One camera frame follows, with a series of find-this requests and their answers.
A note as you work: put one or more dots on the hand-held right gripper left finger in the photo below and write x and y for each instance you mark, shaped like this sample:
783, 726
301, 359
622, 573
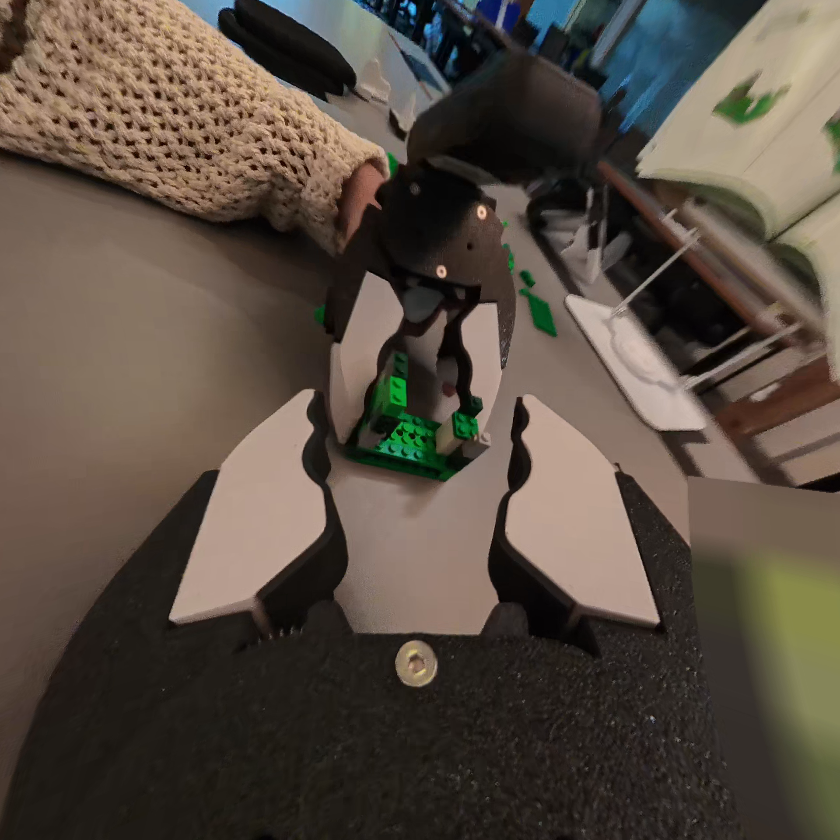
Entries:
256, 525

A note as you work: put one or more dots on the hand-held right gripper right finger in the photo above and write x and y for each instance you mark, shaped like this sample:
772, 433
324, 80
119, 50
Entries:
571, 531

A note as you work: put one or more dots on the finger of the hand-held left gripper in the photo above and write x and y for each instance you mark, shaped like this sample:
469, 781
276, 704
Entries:
485, 348
358, 341

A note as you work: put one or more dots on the green and grey lego build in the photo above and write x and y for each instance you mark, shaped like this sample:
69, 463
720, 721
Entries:
407, 439

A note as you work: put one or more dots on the person's left forearm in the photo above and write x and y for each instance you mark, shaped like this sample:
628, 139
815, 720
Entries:
164, 98

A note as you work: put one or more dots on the green lego plate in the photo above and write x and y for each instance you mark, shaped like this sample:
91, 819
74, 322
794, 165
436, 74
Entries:
541, 315

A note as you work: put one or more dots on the lego instruction booklet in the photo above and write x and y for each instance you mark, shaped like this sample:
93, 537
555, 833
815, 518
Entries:
735, 131

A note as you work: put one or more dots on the person's left hand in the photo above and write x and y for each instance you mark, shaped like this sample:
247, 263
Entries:
361, 193

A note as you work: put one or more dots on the black padded bag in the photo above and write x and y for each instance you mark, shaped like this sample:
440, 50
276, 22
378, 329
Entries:
289, 46

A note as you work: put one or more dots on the wooden side table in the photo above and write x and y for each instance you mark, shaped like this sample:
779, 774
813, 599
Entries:
787, 394

